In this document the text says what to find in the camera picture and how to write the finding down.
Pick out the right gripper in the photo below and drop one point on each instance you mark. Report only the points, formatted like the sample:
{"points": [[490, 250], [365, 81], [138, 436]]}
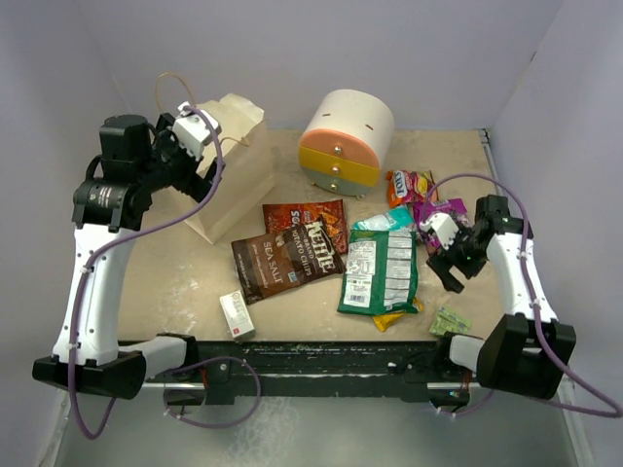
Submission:
{"points": [[451, 283]]}

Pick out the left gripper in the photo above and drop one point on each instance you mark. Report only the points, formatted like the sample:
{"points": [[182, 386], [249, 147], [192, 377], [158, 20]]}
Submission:
{"points": [[197, 187]]}

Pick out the light green snack packet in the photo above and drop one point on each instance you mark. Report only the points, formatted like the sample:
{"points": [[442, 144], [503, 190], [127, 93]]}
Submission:
{"points": [[445, 320]]}

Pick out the white paper bag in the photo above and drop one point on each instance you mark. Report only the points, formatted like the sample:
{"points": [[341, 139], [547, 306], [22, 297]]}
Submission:
{"points": [[249, 172]]}

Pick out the yellow snack packet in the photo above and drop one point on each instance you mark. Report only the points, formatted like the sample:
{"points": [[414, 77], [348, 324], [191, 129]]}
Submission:
{"points": [[384, 321]]}

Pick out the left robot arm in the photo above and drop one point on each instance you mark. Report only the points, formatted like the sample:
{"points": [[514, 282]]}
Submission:
{"points": [[137, 159]]}

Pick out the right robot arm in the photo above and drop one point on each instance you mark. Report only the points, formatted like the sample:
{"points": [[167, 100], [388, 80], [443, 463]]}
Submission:
{"points": [[528, 350]]}

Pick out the green snack bag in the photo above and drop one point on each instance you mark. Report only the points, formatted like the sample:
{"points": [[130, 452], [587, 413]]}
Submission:
{"points": [[381, 273]]}

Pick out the purple snack bag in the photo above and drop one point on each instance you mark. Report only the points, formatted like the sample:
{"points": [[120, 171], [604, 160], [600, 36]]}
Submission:
{"points": [[453, 206]]}

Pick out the teal snack bag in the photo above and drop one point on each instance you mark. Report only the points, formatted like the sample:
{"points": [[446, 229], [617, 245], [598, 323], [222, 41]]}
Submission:
{"points": [[394, 219]]}

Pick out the red chips bag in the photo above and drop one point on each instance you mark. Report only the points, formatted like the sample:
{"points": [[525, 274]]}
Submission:
{"points": [[281, 216]]}

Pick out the brown Kettle chips bag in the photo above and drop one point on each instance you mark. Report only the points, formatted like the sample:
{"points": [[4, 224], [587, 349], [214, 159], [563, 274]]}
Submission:
{"points": [[272, 263]]}

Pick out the orange Fox's candy bag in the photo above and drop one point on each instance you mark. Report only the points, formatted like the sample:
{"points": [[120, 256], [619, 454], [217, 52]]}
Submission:
{"points": [[405, 187]]}

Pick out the small white box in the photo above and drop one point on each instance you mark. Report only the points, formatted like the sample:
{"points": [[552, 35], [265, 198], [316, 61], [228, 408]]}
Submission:
{"points": [[237, 316]]}

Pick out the pastel mini drawer cabinet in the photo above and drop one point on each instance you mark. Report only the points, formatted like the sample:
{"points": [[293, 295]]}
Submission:
{"points": [[344, 147]]}

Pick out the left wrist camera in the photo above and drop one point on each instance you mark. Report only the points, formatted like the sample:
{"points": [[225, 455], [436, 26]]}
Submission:
{"points": [[191, 131]]}

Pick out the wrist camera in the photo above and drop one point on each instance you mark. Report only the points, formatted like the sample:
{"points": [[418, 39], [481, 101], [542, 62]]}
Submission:
{"points": [[439, 230], [191, 131]]}

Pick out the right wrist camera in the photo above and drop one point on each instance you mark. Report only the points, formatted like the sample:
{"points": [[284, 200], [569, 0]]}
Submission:
{"points": [[439, 230]]}

